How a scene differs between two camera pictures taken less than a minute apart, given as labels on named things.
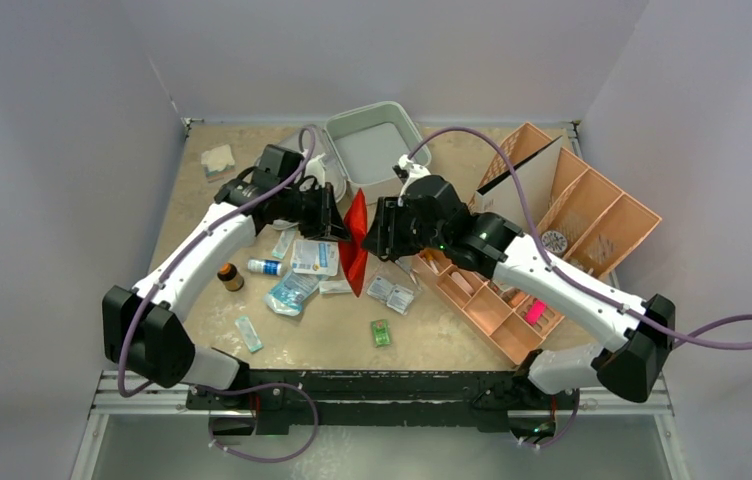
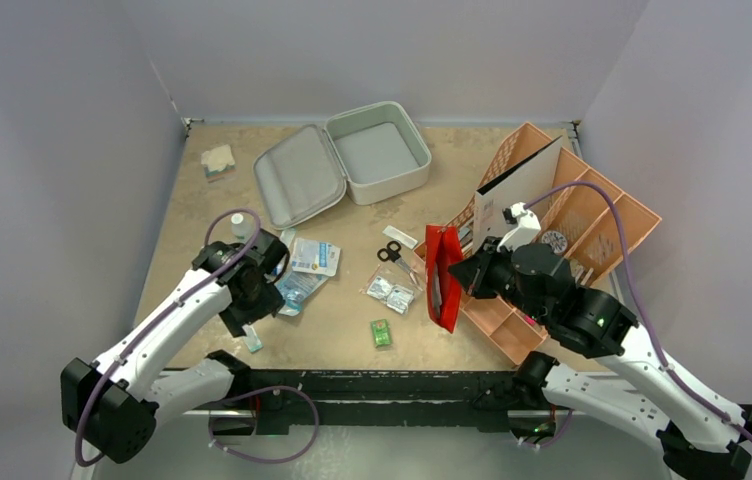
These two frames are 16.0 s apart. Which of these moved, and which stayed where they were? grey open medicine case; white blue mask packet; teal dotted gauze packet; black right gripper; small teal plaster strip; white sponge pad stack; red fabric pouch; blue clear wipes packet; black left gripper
Moved: black left gripper; black right gripper; red fabric pouch
Stayed: white blue mask packet; teal dotted gauze packet; blue clear wipes packet; grey open medicine case; small teal plaster strip; white sponge pad stack
